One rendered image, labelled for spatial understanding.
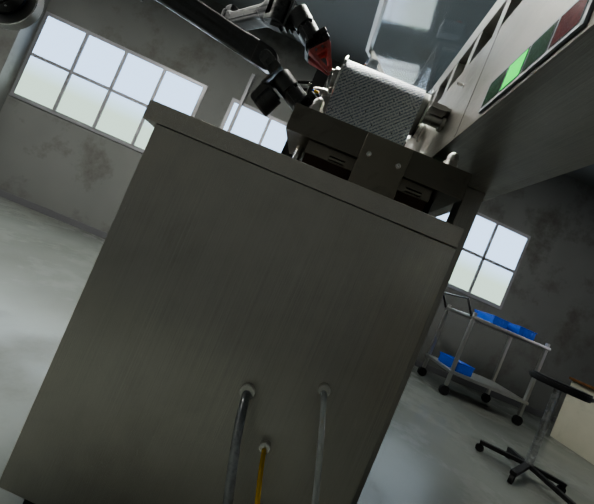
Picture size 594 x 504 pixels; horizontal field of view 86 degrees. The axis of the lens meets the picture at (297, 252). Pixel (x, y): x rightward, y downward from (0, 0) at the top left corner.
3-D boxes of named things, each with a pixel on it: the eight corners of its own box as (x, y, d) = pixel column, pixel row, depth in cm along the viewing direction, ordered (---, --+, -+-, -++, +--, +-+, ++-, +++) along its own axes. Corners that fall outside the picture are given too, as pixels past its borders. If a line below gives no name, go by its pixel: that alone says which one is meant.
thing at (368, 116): (308, 149, 88) (334, 88, 88) (387, 182, 87) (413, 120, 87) (308, 149, 87) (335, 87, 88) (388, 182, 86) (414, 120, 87)
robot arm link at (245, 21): (212, 33, 123) (222, 4, 121) (225, 43, 127) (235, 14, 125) (270, 23, 92) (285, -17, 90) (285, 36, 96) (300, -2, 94)
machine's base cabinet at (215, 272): (239, 314, 312) (274, 233, 314) (300, 340, 310) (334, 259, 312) (-29, 534, 61) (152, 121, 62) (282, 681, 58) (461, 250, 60)
